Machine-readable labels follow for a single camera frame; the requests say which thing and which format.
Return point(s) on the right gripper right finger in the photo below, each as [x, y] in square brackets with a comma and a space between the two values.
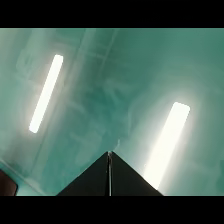
[128, 181]

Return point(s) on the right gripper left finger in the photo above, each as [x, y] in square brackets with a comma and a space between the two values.
[93, 181]

